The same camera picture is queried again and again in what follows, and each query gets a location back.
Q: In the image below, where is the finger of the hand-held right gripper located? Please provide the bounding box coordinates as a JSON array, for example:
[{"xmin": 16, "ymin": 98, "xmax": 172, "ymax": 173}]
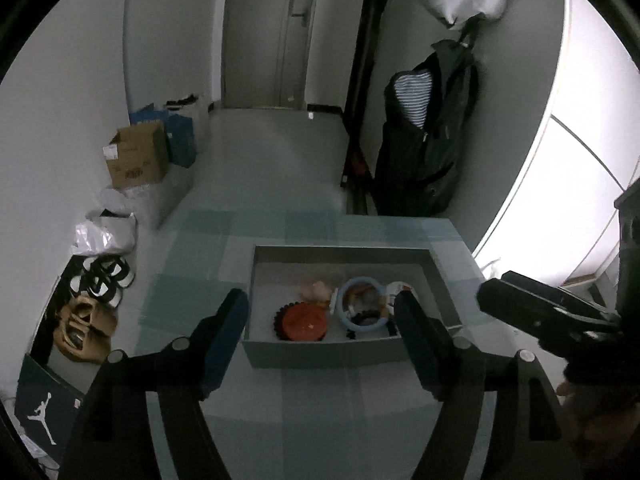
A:
[
  {"xmin": 476, "ymin": 280, "xmax": 618, "ymax": 356},
  {"xmin": 501, "ymin": 270, "xmax": 621, "ymax": 321}
]

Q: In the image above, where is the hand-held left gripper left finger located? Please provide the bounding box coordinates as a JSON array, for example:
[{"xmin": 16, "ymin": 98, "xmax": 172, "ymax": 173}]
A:
[{"xmin": 60, "ymin": 287, "xmax": 251, "ymax": 480}]

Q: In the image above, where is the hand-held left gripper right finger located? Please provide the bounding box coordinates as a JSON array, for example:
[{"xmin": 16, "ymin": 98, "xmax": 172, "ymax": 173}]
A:
[{"xmin": 394, "ymin": 291, "xmax": 583, "ymax": 480}]

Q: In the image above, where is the black spiral hair tie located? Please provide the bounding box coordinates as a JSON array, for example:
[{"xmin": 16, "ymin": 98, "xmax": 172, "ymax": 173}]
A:
[
  {"xmin": 347, "ymin": 310, "xmax": 388, "ymax": 329},
  {"xmin": 272, "ymin": 300, "xmax": 331, "ymax": 343}
]

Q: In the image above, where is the blue and white ring bracelet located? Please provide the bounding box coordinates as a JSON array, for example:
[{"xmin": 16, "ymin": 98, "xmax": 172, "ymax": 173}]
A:
[{"xmin": 334, "ymin": 276, "xmax": 393, "ymax": 341}]

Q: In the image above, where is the grey cardboard box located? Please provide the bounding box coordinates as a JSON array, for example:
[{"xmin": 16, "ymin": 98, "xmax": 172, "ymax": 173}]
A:
[{"xmin": 241, "ymin": 245, "xmax": 462, "ymax": 370}]

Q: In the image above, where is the pink pig plush hair accessory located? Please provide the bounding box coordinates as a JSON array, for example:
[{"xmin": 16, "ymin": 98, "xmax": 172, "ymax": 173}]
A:
[{"xmin": 299, "ymin": 281, "xmax": 335, "ymax": 306}]

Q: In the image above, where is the person's right hand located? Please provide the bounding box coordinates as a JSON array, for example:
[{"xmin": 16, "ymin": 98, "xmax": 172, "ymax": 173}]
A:
[{"xmin": 556, "ymin": 379, "xmax": 603, "ymax": 443}]

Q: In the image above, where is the white wardrobe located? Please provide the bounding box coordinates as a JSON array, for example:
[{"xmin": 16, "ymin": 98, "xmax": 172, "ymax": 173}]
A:
[{"xmin": 472, "ymin": 0, "xmax": 640, "ymax": 288}]

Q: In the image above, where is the brown shoe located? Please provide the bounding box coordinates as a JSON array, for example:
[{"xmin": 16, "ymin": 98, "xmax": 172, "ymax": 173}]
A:
[
  {"xmin": 60, "ymin": 295, "xmax": 118, "ymax": 338},
  {"xmin": 54, "ymin": 320, "xmax": 113, "ymax": 363}
]

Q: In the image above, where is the clear plastic bag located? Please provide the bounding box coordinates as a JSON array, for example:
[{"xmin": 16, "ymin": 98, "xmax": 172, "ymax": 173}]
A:
[{"xmin": 102, "ymin": 180, "xmax": 193, "ymax": 231}]

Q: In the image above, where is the white plastic bag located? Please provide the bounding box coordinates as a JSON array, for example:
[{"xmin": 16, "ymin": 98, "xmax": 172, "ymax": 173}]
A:
[{"xmin": 72, "ymin": 210, "xmax": 138, "ymax": 256}]

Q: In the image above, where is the black jacket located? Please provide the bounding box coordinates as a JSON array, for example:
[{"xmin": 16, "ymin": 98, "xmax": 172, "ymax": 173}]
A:
[{"xmin": 372, "ymin": 37, "xmax": 478, "ymax": 217}]

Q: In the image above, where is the dark blue shoe box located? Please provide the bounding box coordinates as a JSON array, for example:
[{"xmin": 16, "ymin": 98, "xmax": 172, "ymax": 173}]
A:
[{"xmin": 14, "ymin": 352, "xmax": 86, "ymax": 448}]

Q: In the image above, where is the brown cardboard carton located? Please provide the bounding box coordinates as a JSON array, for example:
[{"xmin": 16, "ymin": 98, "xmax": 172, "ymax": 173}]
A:
[{"xmin": 102, "ymin": 120, "xmax": 170, "ymax": 190}]

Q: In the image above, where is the white shopping bag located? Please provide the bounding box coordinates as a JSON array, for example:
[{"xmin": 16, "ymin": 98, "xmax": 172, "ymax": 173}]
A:
[{"xmin": 162, "ymin": 92, "xmax": 211, "ymax": 156}]

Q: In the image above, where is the striped shirt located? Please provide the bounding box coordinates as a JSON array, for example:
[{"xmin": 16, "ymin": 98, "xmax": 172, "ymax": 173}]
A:
[{"xmin": 392, "ymin": 72, "xmax": 433, "ymax": 126}]

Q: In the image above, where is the black pole stand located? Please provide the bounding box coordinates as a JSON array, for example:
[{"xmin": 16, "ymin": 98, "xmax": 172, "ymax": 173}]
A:
[{"xmin": 340, "ymin": 0, "xmax": 396, "ymax": 211}]

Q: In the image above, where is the grey door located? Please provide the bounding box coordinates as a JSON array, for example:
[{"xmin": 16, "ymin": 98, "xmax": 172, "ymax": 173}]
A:
[{"xmin": 220, "ymin": 0, "xmax": 323, "ymax": 110}]

